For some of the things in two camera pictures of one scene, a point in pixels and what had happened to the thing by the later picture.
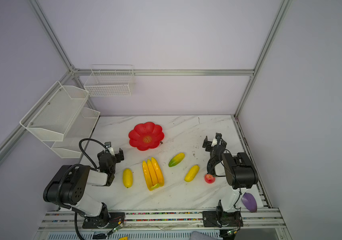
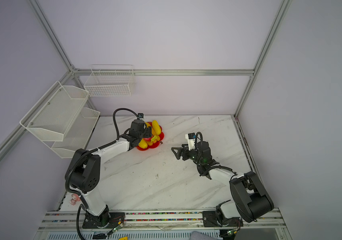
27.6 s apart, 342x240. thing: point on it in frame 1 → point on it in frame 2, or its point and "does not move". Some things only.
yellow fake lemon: x=127 y=177 → x=142 y=143
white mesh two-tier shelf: x=60 y=120 does not move
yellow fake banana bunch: x=153 y=174 → x=153 y=139
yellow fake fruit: x=192 y=173 → x=156 y=129
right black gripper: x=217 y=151 → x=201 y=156
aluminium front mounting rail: x=266 y=220 does not move
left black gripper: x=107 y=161 → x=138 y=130
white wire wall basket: x=109 y=80 does not move
